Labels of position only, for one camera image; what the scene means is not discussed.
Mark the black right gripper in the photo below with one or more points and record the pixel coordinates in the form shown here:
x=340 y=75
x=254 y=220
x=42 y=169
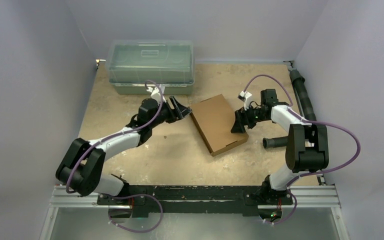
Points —
x=245 y=117

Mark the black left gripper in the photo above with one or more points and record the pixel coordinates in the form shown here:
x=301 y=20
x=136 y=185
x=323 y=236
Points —
x=182 y=111

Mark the brown cardboard box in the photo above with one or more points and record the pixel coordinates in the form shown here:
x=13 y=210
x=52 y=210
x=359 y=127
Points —
x=214 y=119

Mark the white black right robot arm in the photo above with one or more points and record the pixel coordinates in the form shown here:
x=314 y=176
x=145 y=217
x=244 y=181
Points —
x=307 y=145

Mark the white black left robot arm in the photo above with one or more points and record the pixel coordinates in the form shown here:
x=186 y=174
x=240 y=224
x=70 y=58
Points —
x=81 y=169

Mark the clear plastic storage bin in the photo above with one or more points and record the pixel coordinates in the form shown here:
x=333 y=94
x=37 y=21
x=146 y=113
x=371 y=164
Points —
x=130 y=63

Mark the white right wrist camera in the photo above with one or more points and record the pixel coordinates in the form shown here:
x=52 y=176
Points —
x=247 y=99

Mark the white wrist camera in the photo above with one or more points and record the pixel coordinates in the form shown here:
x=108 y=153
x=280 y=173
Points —
x=247 y=99
x=157 y=93

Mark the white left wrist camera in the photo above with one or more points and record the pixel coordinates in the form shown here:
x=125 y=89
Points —
x=157 y=93

